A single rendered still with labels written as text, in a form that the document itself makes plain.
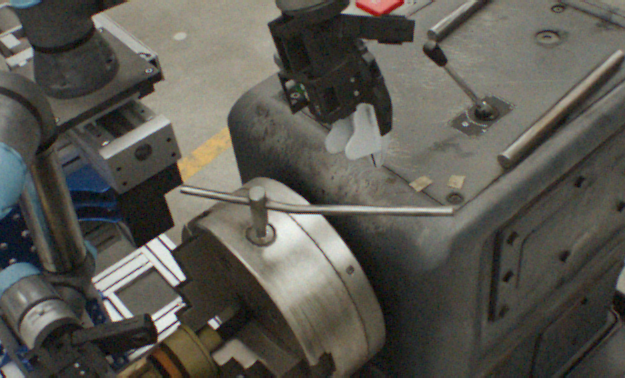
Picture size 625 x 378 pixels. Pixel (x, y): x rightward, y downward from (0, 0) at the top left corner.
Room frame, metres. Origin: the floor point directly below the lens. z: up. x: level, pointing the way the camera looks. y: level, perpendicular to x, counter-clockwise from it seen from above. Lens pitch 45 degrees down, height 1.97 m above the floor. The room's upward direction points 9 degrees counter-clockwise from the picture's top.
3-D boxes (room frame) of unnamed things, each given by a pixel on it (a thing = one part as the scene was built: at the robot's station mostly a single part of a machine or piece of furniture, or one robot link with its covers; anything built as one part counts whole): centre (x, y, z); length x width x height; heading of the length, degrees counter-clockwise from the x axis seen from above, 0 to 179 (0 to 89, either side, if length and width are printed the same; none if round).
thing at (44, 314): (0.69, 0.40, 1.08); 0.08 x 0.05 x 0.08; 125
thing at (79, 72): (1.20, 0.39, 1.21); 0.15 x 0.15 x 0.10
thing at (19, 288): (0.75, 0.45, 1.07); 0.11 x 0.08 x 0.09; 35
